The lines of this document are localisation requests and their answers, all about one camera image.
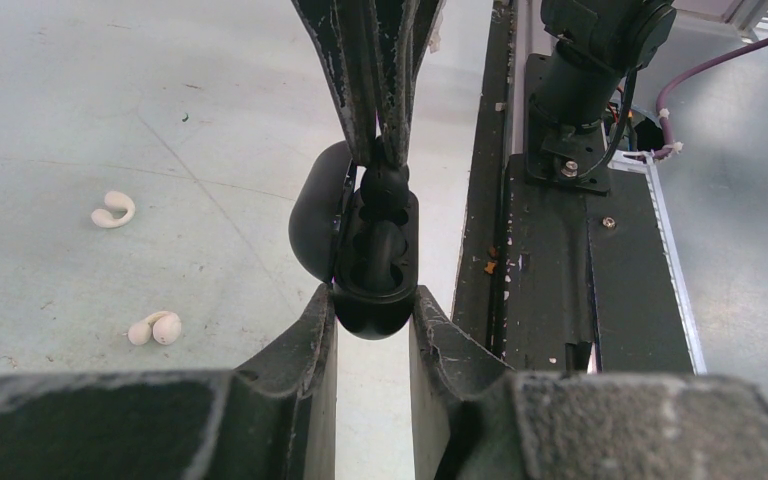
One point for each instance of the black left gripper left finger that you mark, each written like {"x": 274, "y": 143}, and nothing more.
{"x": 273, "y": 417}

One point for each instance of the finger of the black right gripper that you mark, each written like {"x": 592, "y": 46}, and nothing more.
{"x": 338, "y": 32}
{"x": 401, "y": 33}

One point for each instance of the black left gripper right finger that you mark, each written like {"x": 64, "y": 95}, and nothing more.
{"x": 474, "y": 417}

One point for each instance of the white clip earbud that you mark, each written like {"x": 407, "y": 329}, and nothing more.
{"x": 164, "y": 327}
{"x": 119, "y": 210}

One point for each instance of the black oval earbud case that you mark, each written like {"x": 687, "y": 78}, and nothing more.
{"x": 327, "y": 218}

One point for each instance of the black clip earbud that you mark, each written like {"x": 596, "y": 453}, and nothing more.
{"x": 385, "y": 190}
{"x": 380, "y": 244}

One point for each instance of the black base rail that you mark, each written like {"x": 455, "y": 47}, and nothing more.
{"x": 562, "y": 265}

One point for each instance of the white cable duct strip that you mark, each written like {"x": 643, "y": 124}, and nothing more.
{"x": 643, "y": 164}

